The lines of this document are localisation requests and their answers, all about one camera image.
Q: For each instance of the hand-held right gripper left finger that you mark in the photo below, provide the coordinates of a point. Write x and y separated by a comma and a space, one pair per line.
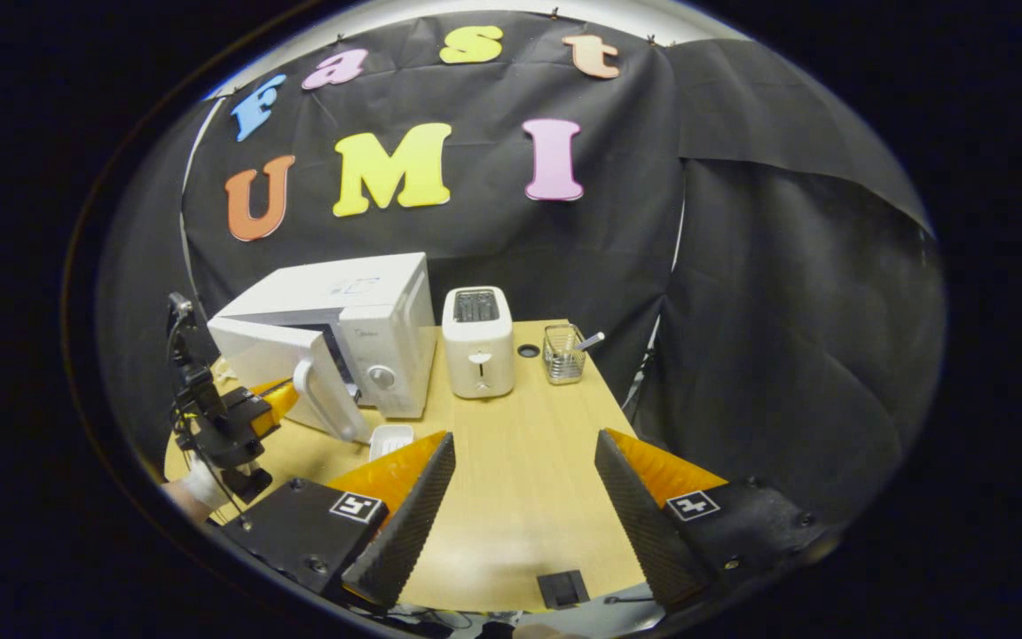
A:
404, 519

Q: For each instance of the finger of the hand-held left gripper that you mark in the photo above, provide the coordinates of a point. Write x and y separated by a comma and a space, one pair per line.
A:
280, 399

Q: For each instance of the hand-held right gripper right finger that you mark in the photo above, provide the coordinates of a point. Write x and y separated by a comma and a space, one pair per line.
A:
640, 524

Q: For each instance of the white microwave oven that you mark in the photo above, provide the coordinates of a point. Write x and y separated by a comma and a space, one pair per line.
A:
316, 284

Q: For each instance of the small white plastic tray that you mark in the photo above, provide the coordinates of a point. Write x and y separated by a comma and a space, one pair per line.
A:
391, 439

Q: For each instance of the small black block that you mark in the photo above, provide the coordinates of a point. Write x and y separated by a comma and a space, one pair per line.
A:
562, 588

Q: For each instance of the white toaster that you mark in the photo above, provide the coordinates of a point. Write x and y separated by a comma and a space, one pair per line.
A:
478, 355

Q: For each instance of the white pen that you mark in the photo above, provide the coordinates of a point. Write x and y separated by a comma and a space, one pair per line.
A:
593, 340

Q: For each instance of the black round table grommet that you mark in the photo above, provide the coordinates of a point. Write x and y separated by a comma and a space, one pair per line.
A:
529, 351

